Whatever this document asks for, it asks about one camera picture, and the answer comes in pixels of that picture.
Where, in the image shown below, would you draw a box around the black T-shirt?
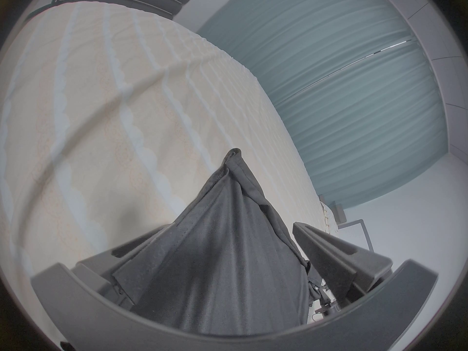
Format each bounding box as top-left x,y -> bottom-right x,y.
111,148 -> 311,337

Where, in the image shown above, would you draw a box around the blue-green curtain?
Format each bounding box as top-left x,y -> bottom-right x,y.
197,0 -> 448,208

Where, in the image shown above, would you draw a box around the white printed pillow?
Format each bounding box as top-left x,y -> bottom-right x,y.
319,200 -> 339,235

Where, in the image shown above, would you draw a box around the bed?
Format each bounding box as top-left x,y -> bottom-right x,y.
0,0 -> 374,346

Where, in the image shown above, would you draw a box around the grey bedside table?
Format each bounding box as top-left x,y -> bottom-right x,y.
318,194 -> 347,224

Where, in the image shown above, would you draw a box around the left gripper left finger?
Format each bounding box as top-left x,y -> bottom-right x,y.
75,223 -> 176,303

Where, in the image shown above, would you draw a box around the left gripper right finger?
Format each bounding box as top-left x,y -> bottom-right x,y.
292,222 -> 393,301

